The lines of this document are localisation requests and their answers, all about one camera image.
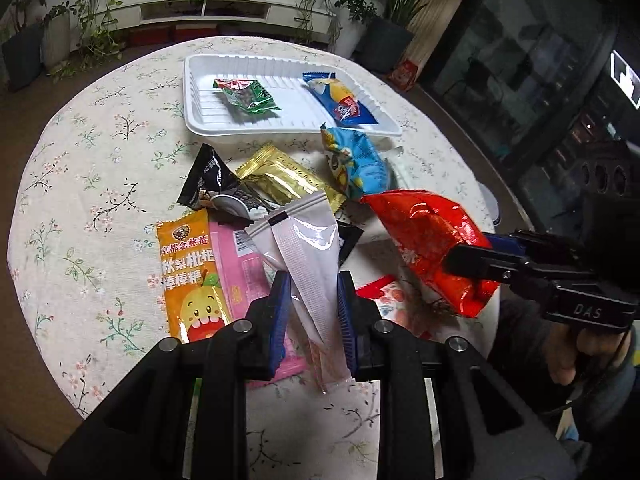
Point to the large leaf plant dark pot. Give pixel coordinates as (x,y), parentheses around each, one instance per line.
(387,45)

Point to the green snack packet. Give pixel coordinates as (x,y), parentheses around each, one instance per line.
(245,97)

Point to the potted plant dark pot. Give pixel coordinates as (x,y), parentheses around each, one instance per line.
(20,55)

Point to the wooden board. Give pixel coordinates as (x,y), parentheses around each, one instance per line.
(440,10)

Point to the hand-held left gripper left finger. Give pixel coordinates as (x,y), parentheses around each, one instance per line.
(280,320)

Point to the person's right hand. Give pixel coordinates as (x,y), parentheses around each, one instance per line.
(562,360)

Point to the person's right forearm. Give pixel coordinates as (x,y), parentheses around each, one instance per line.
(610,410)

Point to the gold snack packet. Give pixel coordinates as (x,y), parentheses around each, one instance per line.
(280,180)

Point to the white translucent snack pouch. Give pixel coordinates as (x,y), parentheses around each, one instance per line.
(305,250)

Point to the pink snack packet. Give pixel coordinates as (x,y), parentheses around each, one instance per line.
(235,270)

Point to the orange lollipop packet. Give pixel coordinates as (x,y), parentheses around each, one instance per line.
(190,280)

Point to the floral snack packet red edges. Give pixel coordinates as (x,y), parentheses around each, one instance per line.
(395,305)

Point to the light blue snack packet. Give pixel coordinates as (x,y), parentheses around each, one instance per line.
(360,165)

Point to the dark glass cabinet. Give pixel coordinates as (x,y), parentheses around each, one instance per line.
(525,60)

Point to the white tv cabinet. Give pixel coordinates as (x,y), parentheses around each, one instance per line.
(225,7)

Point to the trailing vine plant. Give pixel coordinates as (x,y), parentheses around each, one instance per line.
(100,15)
(315,0)

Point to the white plastic tray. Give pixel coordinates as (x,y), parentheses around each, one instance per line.
(290,105)

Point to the floral tablecloth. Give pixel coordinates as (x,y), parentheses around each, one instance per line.
(100,160)

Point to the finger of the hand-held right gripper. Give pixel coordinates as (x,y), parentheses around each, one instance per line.
(505,243)
(475,262)

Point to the blue snack packet red label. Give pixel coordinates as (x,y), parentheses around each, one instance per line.
(340,102)

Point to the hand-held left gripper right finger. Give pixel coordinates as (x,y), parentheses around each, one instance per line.
(347,325)

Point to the potted plant white pot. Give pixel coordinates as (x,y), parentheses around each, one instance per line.
(357,20)
(56,40)

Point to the small black snack packet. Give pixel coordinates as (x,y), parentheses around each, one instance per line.
(349,240)

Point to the red box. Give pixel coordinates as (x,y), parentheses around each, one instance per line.
(404,74)

